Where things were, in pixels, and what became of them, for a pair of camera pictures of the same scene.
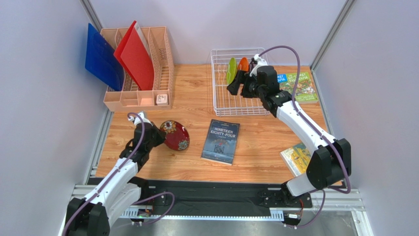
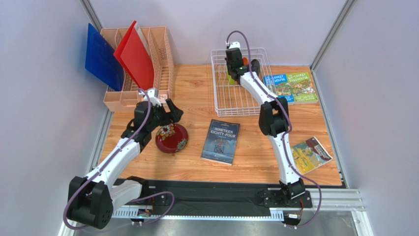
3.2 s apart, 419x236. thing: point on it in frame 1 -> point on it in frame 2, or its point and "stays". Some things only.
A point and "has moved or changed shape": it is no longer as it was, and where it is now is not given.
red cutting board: x=134 y=55 stays
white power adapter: x=162 y=99 stays
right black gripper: x=242 y=84 -> x=236 y=72
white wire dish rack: x=226 y=104 stays
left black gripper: x=161 y=134 -> x=173 y=116
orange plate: x=243 y=64 stays
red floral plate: x=177 y=136 has moved or changed shape
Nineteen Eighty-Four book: x=221 y=142 stays
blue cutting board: x=101 y=61 stays
